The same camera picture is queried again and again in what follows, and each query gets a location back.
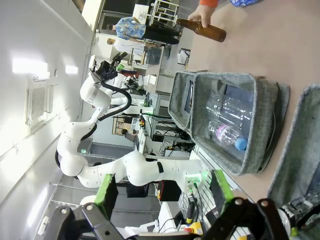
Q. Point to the ceiling air conditioner cassette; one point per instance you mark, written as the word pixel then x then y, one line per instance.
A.
pixel 37 105

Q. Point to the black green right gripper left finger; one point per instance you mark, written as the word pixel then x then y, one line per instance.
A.
pixel 105 197

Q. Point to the blue printed packaging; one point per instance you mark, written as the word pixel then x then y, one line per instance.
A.
pixel 243 2

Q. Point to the brown glass bottle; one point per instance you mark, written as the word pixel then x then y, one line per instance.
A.
pixel 212 32

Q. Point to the crushed black white printed can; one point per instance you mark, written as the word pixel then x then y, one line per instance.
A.
pixel 297 210

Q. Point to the white paper stack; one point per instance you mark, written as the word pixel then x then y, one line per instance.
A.
pixel 183 57

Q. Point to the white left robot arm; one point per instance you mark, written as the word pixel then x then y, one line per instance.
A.
pixel 135 167

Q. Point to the person in blue floral shirt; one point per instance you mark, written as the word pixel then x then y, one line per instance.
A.
pixel 132 28

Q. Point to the yellow red emergency stop button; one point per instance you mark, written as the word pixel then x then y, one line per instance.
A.
pixel 193 228

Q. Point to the clear plastic bottle pink label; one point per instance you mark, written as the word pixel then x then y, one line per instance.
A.
pixel 225 133

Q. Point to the person's right forearm orange sleeve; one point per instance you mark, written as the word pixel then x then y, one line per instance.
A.
pixel 208 2

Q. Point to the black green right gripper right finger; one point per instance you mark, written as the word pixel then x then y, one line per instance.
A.
pixel 222 192

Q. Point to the ceiling light panel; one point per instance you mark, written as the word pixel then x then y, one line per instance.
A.
pixel 30 66
pixel 71 69

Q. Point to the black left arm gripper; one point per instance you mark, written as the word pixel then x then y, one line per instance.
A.
pixel 106 71

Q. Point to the clear plastic bottle without label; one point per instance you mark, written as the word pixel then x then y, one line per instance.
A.
pixel 232 107

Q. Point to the person's right hand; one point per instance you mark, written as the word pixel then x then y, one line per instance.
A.
pixel 203 15

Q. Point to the person in white shirt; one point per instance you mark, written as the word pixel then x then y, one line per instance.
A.
pixel 127 45

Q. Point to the grey fabric basket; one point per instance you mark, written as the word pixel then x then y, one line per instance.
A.
pixel 300 150
pixel 262 100
pixel 178 100

